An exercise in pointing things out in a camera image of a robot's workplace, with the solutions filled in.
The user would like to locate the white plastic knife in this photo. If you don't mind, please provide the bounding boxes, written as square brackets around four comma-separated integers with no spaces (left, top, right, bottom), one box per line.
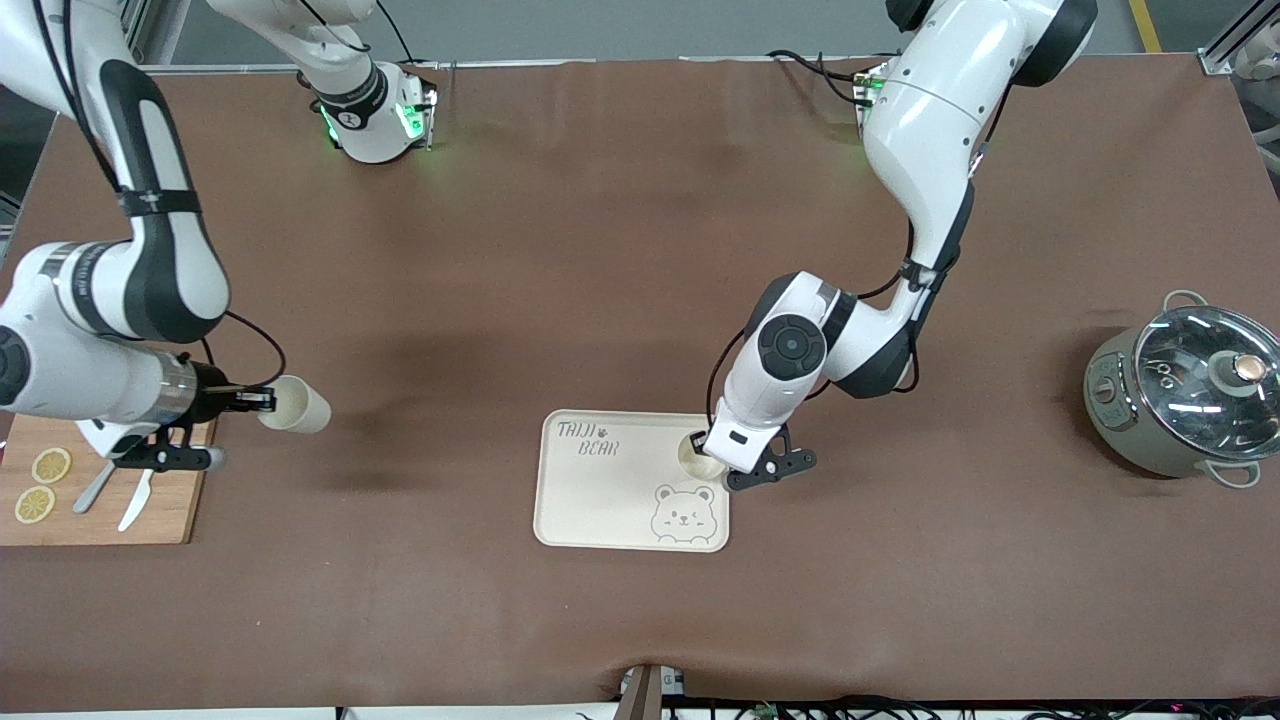
[118,468,156,532]

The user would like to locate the brown table mat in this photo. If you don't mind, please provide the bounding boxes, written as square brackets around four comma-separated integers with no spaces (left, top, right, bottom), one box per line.
[0,55,1280,713]

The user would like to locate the cream bear print tray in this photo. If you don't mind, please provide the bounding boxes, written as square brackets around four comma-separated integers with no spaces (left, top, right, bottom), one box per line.
[533,409,732,553]

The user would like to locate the white plastic cup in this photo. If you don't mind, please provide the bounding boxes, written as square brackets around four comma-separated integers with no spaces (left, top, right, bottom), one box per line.
[677,430,729,481]
[258,375,332,435]

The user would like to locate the aluminium frame profile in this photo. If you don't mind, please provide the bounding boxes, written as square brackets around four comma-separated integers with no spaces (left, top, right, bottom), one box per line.
[1197,0,1280,76]

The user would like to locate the grey plastic knife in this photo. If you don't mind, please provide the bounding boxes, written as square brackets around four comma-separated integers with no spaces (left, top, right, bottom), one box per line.
[73,455,119,515]

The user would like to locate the black left base cable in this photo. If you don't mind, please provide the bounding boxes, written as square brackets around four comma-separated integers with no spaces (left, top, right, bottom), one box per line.
[765,48,881,106]

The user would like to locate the wooden cutting board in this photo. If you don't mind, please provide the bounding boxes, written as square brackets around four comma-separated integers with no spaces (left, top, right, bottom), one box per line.
[0,412,217,546]

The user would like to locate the glass pot lid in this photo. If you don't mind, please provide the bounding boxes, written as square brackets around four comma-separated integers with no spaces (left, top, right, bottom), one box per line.
[1135,306,1280,448]

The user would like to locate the sage green electric pot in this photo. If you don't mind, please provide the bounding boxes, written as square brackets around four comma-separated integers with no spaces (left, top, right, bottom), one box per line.
[1084,290,1280,490]

